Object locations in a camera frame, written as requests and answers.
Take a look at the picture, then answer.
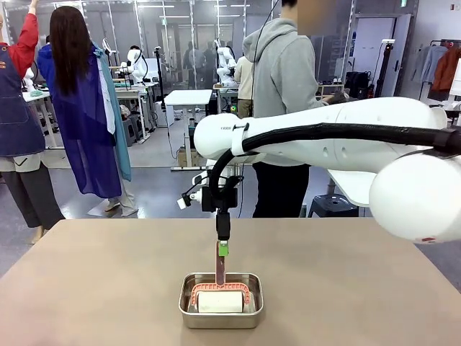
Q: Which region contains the cardboard box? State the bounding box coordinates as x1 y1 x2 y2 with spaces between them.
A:
176 147 199 169

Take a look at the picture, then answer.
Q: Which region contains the orange hanging jacket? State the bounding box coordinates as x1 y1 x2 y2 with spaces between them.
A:
431 46 461 93

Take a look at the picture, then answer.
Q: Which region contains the steel rectangular container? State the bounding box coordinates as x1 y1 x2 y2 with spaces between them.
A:
178 272 264 329

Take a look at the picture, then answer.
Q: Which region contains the black metal stool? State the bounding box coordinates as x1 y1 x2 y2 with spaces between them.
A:
308 193 361 218

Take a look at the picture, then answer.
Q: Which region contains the person in grey hoodie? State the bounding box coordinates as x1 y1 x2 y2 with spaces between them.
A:
241 0 346 219

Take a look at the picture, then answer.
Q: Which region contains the person in beige jacket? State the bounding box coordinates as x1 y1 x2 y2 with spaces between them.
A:
233 53 255 120

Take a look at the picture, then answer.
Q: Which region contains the light blue hanging shirt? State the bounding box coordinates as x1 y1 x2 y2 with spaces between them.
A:
410 45 447 84

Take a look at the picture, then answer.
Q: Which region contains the white side table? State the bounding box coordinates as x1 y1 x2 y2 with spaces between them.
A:
326 169 375 208

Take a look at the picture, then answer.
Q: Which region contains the person with red sleeves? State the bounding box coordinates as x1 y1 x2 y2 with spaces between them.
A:
0 0 66 246

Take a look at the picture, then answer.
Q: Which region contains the white background desk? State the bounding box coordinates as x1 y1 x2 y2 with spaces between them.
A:
164 89 213 170

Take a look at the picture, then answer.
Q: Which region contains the long-haired woman in blue apron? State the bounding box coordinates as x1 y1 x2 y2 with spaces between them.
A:
37 5 136 217

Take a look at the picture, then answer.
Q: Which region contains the black backpack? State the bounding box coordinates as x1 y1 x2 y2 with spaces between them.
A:
345 71 372 100

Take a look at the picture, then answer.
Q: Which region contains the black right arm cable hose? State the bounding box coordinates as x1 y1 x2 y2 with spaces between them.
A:
207 122 461 203

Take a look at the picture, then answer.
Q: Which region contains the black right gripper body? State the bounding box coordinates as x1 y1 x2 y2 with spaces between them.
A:
200 185 238 214

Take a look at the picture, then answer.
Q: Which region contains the grey background stool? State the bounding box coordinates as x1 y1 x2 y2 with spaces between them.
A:
120 115 141 145

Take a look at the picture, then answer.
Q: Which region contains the black hanging ceiling cable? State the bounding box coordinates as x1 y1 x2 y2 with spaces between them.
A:
253 0 280 63

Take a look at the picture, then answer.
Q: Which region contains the black stand with white top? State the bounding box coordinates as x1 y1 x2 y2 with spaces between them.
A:
372 37 395 100

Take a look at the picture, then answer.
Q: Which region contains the pink handled lint roller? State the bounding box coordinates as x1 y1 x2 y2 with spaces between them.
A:
189 240 252 314

